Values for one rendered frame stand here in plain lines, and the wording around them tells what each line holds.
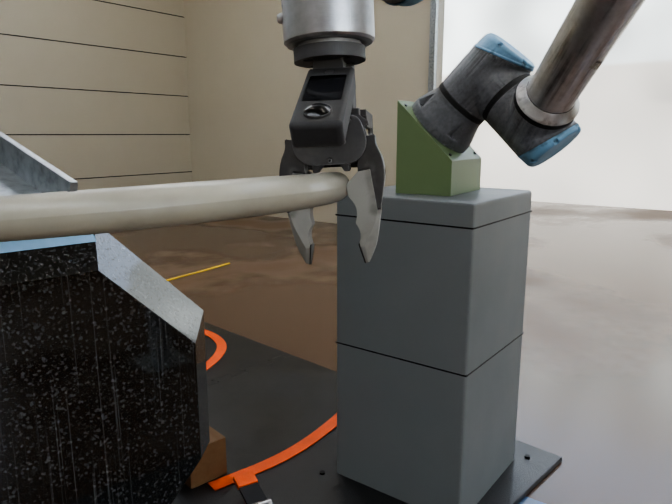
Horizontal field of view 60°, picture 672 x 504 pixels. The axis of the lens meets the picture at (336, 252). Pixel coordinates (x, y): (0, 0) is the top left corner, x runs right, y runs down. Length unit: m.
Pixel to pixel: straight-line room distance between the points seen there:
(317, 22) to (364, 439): 1.35
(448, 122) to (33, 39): 6.13
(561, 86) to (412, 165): 0.42
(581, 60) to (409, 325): 0.73
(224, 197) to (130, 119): 7.36
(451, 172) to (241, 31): 6.27
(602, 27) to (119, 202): 1.02
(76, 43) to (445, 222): 6.44
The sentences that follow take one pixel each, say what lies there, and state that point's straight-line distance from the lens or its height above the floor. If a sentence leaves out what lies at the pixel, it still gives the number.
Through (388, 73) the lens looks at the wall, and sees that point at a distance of 6.24.
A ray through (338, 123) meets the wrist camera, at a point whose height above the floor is 1.01.
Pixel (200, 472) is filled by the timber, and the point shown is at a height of 0.06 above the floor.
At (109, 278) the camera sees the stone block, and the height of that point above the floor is 0.73.
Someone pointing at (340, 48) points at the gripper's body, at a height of 1.08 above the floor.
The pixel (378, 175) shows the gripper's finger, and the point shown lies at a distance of 0.57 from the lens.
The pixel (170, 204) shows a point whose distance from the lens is 0.42.
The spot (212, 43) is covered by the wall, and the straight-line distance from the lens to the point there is 8.00.
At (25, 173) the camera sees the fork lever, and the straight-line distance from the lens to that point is 1.00.
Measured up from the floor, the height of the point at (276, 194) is 0.96.
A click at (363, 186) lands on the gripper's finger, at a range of 0.57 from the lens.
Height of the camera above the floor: 1.01
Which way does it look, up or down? 11 degrees down
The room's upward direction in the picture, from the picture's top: straight up
